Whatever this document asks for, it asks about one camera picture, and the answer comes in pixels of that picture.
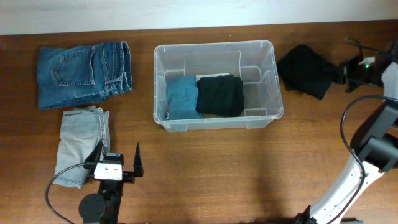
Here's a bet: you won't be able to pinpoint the dark navy garment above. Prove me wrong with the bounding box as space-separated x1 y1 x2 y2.
196 75 244 117

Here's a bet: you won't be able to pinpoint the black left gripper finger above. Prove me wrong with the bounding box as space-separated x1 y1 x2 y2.
133 143 144 177
84 140 103 164

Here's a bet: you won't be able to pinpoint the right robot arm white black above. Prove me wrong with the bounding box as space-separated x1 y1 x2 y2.
291 41 397 224

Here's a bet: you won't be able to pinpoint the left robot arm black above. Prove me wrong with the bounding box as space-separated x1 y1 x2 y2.
78 142 144 223

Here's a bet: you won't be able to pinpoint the blue denim garment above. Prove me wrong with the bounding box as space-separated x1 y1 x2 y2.
167 76 203 120

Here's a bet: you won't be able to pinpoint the light grey folded jeans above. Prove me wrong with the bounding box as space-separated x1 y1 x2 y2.
55 106 110 174

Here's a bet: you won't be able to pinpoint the dark blue folded jeans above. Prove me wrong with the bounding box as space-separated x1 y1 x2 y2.
37 41 133 110

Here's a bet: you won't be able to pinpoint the clear plastic storage container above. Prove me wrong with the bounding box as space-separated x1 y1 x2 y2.
153 40 284 132

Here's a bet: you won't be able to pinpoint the white label in container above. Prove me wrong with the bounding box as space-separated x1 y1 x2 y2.
195 73 229 81

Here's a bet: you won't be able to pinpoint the black garment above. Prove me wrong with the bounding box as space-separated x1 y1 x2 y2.
277 45 340 100

